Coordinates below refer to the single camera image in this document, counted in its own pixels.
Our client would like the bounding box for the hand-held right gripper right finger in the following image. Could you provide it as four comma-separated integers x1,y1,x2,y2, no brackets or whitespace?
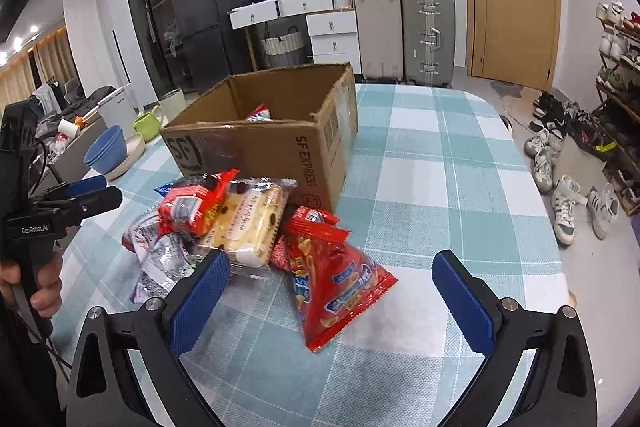
431,249,598,427

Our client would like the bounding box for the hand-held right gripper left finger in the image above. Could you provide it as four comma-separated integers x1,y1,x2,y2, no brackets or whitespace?
65,249,236,427

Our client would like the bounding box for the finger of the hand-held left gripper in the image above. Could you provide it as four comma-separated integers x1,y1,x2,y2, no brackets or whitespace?
35,186,124,228
37,175,108,204

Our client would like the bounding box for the red black noodle packet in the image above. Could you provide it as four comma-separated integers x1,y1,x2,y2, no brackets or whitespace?
157,169,241,238

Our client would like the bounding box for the clear biscuit packet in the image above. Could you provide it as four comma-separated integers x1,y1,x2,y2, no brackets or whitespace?
197,177,297,280

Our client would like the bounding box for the large red snack packet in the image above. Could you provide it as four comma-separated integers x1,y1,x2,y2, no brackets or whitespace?
280,227,398,353

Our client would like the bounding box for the brown cardboard box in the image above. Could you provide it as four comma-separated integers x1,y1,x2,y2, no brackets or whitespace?
160,63,359,214

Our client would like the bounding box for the person's left forearm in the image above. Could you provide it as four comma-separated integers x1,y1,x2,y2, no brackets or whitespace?
0,304,68,408

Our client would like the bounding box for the person's left hand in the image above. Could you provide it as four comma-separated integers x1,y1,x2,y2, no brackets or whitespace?
0,251,64,310

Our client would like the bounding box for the blue plastic basin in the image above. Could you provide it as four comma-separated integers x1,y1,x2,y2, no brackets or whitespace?
84,125,126,175

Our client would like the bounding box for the white bowl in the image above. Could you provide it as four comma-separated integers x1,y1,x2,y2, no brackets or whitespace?
107,133,147,180

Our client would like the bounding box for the purple white snack packet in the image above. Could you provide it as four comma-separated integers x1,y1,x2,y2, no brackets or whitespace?
122,207,201,303

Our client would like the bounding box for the white air purifier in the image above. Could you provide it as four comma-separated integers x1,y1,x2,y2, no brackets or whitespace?
97,88,136,132

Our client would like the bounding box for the green mug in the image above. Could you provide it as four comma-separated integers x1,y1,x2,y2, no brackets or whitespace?
133,105,165,142

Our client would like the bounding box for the sofa with dark clothes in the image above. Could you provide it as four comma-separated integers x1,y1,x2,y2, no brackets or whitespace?
30,79,118,142

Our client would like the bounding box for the cream waste bin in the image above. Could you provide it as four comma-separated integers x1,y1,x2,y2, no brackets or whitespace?
159,89,188,118

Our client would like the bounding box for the beige curtain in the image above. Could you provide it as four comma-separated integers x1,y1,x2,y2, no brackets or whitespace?
0,27,78,105

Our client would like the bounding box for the pile of shoes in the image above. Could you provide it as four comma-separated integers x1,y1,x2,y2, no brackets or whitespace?
522,1,640,248

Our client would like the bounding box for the small red snack packet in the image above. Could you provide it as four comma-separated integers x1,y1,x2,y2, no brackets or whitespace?
269,206,351,270

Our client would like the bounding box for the white wardrobe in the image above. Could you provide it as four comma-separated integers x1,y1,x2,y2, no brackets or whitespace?
65,0,132,90

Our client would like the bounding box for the red white snack packet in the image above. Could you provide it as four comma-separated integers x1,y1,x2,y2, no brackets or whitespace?
243,103,275,122

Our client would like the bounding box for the dark glass door cabinet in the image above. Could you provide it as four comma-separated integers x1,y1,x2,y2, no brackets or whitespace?
121,0,176,88

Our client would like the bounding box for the dark grey refrigerator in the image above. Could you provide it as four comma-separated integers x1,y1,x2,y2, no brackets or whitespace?
166,0,256,92

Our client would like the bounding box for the grey woven laundry basket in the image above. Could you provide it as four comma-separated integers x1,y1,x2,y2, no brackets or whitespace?
260,24,307,68

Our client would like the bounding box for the silver suitcase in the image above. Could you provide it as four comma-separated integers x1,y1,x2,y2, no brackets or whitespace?
401,0,457,88

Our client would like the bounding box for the wooden shoe rack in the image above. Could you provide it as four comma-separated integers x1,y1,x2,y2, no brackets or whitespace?
595,2,640,215

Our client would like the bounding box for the beige suitcase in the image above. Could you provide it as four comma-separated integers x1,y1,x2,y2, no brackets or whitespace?
352,0,405,82

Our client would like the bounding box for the white drawer desk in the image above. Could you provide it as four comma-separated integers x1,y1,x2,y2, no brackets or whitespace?
229,0,362,80

